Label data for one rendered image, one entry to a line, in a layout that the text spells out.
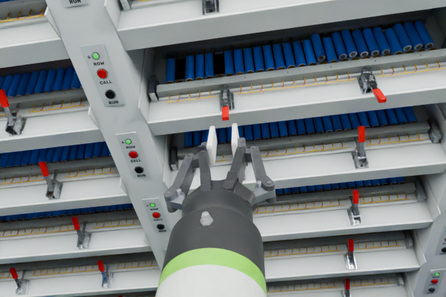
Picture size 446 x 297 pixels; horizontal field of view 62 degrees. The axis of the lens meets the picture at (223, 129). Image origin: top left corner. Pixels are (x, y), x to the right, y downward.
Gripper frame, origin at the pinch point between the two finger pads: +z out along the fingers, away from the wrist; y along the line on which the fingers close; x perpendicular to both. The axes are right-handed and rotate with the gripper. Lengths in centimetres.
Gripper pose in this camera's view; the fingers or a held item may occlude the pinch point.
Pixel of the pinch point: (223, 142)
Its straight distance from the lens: 55.0
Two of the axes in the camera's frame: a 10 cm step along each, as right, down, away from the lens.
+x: -1.5, -8.9, -4.4
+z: 0.4, -4.5, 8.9
